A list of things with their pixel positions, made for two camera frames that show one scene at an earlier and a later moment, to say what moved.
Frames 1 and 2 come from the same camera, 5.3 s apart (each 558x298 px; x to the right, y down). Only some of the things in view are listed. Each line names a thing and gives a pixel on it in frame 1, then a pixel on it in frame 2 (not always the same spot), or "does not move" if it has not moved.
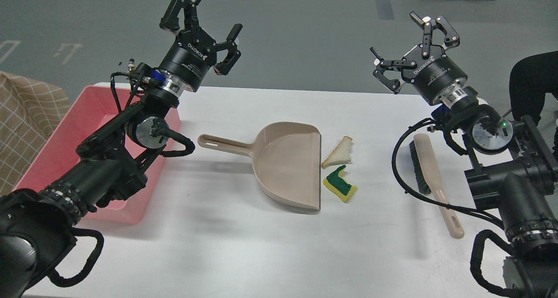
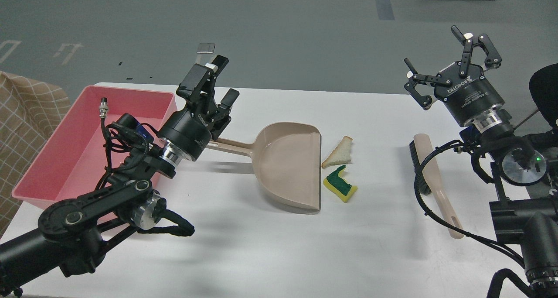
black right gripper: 438,78 → 467,96
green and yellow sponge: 338,182 does not move
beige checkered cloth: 29,110 does not move
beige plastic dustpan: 287,158 does not move
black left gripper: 187,62 → 191,131
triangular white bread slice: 341,154 does not move
